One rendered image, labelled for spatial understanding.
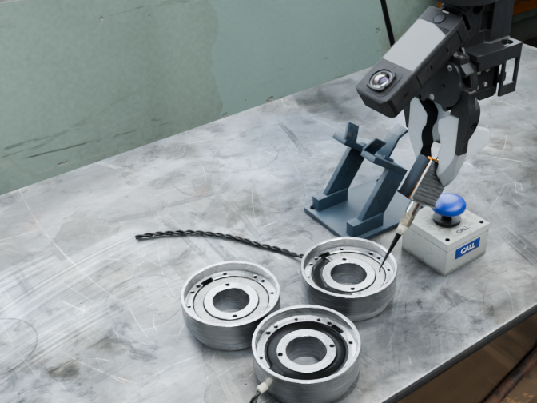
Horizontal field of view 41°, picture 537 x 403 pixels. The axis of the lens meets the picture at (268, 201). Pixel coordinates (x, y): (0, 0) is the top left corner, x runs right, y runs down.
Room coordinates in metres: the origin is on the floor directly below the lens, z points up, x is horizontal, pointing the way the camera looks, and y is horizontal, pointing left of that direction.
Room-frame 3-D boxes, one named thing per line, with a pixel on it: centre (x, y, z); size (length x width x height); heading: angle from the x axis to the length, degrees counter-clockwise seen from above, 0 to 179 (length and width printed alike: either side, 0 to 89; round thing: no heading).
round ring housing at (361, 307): (0.61, -0.08, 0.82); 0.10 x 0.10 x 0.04
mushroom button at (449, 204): (0.68, -0.21, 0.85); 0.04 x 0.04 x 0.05
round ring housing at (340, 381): (0.50, -0.03, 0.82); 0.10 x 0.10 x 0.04
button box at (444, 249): (0.68, -0.21, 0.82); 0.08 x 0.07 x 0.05; 123
